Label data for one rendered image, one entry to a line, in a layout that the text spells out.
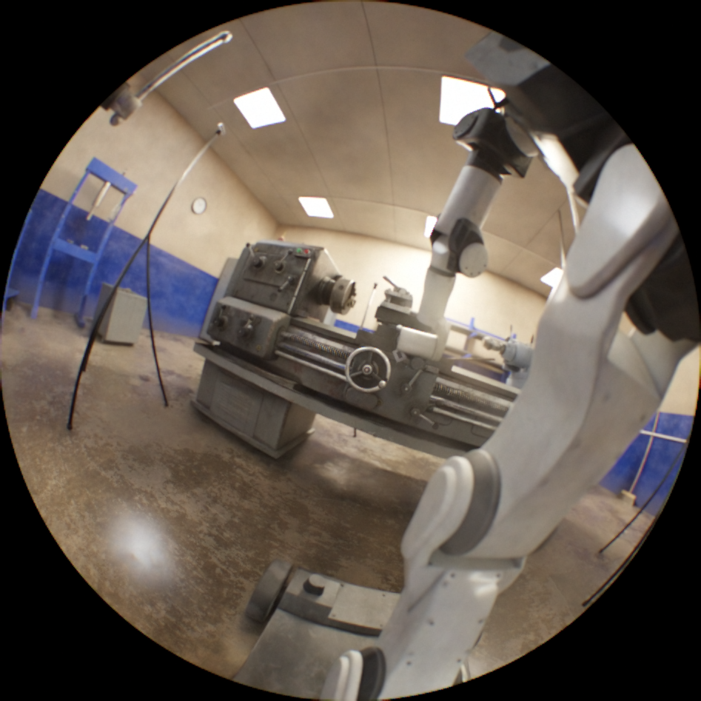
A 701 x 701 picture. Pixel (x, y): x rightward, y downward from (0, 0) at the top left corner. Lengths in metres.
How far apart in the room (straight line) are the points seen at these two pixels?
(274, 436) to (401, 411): 0.75
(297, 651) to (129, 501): 0.71
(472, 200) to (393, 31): 2.41
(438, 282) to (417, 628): 0.59
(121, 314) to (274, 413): 2.04
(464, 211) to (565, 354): 0.35
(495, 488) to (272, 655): 0.50
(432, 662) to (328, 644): 0.26
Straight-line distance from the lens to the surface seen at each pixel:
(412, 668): 0.41
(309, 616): 0.61
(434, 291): 0.52
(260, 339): 1.31
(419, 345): 0.59
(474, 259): 0.49
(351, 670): 0.43
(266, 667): 0.57
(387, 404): 1.09
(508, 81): 0.33
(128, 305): 2.80
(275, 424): 1.39
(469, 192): 0.50
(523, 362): 1.65
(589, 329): 0.19
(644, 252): 0.18
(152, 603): 0.78
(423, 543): 0.31
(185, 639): 0.75
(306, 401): 1.16
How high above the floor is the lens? 0.73
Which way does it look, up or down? 1 degrees up
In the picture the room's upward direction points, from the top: 19 degrees clockwise
